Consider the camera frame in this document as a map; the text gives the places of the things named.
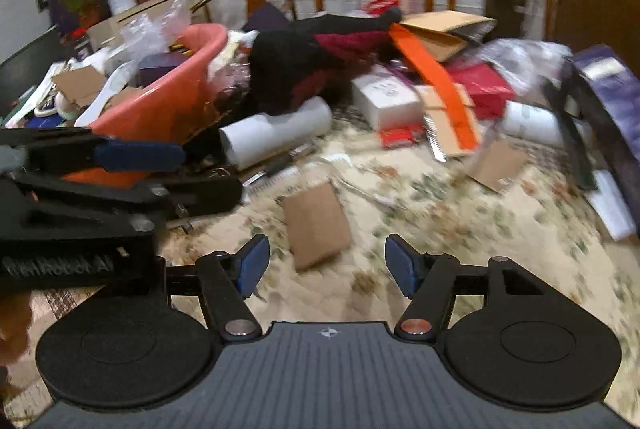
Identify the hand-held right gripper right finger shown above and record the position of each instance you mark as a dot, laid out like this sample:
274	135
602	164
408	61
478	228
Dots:
402	266

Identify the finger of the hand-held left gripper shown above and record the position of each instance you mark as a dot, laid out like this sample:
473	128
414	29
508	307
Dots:
140	157
210	194

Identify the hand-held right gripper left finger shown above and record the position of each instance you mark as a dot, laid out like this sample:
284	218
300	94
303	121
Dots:
252	265

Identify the pink plastic basin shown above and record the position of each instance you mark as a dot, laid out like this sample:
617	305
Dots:
160	101

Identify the black pen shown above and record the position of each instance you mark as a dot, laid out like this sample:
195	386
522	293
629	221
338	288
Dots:
272	170

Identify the floral cloth desktop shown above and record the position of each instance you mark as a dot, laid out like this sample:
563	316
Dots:
450	219

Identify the person's left hand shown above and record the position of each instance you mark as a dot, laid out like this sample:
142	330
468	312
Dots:
12	326

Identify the white plastic utensil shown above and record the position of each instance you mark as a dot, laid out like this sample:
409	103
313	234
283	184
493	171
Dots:
102	96

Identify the wooden stick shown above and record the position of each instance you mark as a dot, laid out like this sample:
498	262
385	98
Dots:
317	226

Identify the small purple box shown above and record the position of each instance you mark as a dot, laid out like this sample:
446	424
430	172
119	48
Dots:
160	66

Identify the torn cardboard scrap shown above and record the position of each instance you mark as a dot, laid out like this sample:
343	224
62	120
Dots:
75	84

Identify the small red box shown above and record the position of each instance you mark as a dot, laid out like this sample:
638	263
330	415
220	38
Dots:
400	137

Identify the brown cardboard piece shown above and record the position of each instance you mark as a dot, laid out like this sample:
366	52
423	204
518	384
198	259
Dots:
497	169

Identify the open cardboard box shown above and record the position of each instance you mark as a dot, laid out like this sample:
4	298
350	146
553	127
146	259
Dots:
150	6

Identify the black and red cloth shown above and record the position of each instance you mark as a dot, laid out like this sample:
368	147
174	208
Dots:
285	59

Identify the corrugated cardboard sheet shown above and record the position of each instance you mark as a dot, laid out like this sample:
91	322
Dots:
435	114

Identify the white cardboard box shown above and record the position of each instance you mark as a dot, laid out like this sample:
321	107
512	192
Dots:
387	106

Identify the potted plant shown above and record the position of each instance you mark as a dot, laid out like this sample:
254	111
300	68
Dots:
82	1

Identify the dark purple cushion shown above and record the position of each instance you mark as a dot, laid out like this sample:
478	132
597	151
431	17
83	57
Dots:
267	16

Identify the orange strip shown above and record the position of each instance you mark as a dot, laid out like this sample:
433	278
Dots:
445	84

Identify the short white paper roll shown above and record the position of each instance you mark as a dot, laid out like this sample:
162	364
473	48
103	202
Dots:
532	121

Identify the flat red box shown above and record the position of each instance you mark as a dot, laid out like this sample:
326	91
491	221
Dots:
482	84

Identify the black strip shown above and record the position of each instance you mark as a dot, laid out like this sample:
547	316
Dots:
570	129

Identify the white paper sheet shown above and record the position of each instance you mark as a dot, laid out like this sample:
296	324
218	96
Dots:
612	204

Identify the clear plastic bag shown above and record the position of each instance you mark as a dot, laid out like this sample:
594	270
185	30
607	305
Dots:
520	54

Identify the brown paper envelope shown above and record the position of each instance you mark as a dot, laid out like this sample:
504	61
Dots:
450	26

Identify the dark blue box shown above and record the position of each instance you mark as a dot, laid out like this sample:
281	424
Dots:
615	109

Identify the dark container red top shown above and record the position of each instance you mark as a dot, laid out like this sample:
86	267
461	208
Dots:
505	9

